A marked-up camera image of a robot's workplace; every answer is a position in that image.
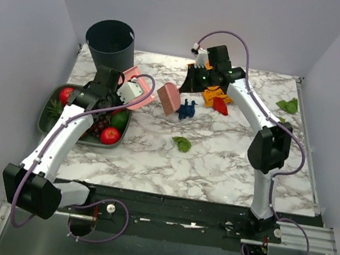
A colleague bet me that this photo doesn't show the red apple back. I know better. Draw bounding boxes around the red apple back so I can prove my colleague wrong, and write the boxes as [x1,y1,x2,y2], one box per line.
[58,87,74,105]

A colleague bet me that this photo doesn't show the dark grey waste bin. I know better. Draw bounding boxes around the dark grey waste bin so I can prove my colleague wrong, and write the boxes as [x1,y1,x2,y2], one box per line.
[85,20,135,73]

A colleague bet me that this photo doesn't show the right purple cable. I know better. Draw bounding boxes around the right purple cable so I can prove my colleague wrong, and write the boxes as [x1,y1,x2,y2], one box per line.
[162,26,340,255]

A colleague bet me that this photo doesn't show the blue paper scrap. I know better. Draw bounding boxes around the blue paper scrap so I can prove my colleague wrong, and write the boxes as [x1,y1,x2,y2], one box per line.
[176,99,197,120]

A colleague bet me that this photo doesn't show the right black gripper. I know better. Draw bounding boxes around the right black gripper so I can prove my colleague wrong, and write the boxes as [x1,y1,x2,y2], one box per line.
[179,61,217,98]

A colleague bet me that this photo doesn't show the green lime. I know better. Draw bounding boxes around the green lime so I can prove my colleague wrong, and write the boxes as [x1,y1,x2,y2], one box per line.
[110,111,129,132]

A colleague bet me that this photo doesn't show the dark grape bunch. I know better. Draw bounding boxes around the dark grape bunch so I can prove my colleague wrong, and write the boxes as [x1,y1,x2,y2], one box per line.
[88,115,111,138]

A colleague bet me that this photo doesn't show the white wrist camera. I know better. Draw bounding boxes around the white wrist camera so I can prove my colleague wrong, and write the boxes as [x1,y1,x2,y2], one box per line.
[191,43,208,68]
[116,81,144,104]

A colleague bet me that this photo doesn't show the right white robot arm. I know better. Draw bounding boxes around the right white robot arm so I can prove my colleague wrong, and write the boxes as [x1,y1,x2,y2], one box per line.
[178,43,291,239]

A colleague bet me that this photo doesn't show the green paper scrap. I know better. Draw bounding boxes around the green paper scrap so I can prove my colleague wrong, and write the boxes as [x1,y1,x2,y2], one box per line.
[276,98,298,114]
[172,136,192,153]

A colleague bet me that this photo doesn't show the aluminium frame rail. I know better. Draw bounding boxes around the aluminium frame rail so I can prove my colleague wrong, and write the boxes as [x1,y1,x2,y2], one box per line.
[2,176,340,255]

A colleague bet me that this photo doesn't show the red apple front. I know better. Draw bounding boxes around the red apple front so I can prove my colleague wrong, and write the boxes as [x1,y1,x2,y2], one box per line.
[100,127,121,145]

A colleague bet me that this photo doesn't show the pink hand brush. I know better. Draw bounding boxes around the pink hand brush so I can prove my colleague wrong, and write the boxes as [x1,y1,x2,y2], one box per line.
[157,82,181,116]

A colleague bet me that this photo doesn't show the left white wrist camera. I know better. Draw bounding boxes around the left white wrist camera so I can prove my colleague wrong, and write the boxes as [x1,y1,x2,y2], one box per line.
[116,81,144,104]

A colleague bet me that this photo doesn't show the pink dustpan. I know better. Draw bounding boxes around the pink dustpan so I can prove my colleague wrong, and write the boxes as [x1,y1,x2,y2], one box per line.
[116,66,155,111]

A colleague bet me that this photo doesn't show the grey fruit tray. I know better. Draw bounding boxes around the grey fruit tray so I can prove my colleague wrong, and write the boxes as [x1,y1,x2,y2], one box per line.
[37,84,132,149]

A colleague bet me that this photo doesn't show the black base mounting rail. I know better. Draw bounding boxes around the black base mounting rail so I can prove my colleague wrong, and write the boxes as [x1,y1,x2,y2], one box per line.
[15,171,290,255]

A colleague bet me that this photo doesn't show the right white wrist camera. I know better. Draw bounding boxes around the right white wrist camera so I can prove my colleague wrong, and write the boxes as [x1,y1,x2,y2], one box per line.
[191,43,208,68]

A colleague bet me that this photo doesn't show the red paper scrap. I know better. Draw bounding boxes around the red paper scrap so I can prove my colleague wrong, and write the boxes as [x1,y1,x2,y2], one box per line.
[212,97,228,116]

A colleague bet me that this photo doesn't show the purple cable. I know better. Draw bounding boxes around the purple cable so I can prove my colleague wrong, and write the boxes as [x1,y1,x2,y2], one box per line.
[7,56,158,250]
[162,26,340,255]

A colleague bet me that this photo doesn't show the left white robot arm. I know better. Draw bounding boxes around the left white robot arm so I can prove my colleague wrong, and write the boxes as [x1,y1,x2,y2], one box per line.
[3,66,125,219]

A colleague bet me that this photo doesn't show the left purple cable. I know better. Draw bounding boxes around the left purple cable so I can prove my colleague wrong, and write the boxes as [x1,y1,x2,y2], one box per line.
[7,56,158,250]

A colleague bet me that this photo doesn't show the orange chips bag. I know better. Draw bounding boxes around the orange chips bag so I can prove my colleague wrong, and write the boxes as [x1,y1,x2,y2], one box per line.
[200,63,233,109]

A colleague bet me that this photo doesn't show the red apple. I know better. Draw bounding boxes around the red apple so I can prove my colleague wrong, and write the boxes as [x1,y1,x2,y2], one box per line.
[58,87,74,105]
[100,127,121,145]

